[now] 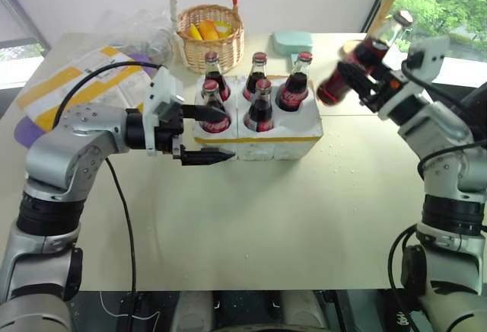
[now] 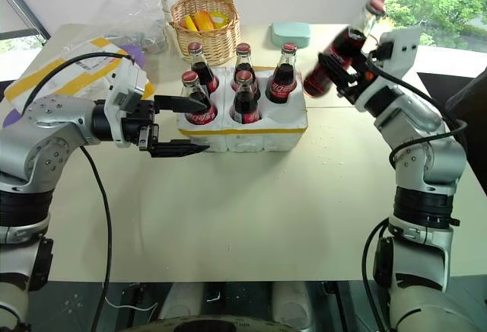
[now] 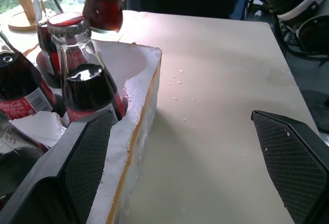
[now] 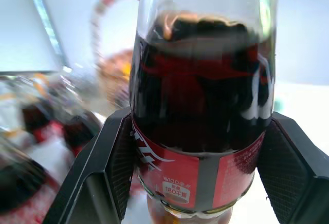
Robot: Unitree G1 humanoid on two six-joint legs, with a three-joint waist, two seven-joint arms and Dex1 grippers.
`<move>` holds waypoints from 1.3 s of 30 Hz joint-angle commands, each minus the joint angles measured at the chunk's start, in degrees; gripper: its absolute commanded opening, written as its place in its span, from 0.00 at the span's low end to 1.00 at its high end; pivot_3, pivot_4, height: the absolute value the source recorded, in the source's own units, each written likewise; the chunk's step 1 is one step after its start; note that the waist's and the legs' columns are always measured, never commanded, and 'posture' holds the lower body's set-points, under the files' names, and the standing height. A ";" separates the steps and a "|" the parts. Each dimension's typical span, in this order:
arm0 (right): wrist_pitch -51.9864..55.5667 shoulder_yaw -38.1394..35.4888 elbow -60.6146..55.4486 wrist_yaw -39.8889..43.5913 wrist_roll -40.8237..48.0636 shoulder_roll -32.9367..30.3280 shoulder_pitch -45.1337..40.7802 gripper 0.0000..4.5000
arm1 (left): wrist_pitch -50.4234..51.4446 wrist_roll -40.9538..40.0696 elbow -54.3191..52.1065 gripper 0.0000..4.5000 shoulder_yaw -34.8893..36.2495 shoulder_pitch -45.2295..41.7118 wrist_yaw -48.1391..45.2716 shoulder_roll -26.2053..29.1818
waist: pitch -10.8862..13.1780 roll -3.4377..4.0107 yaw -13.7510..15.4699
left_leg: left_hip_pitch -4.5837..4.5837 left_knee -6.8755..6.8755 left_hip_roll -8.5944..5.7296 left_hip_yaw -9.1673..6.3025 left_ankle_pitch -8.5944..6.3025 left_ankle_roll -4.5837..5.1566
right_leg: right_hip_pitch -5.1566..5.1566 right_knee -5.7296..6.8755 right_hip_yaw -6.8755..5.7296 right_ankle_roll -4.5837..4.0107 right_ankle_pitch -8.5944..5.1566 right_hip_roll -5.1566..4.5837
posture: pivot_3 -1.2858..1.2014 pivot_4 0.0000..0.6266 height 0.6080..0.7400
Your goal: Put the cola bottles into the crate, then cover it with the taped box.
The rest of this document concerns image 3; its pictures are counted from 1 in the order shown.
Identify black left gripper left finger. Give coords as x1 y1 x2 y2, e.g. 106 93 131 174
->
0 109 114 224

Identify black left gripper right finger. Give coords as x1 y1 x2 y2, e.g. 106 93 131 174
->
251 110 329 224

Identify glass cola bottle red cap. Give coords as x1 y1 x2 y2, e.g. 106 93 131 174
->
24 0 65 89
47 12 127 128

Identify white foam crate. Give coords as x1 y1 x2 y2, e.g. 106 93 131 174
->
0 39 163 224

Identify wooden stand with round base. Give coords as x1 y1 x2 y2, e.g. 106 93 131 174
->
7 0 39 32

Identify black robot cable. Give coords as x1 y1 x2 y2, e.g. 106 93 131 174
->
267 8 329 61

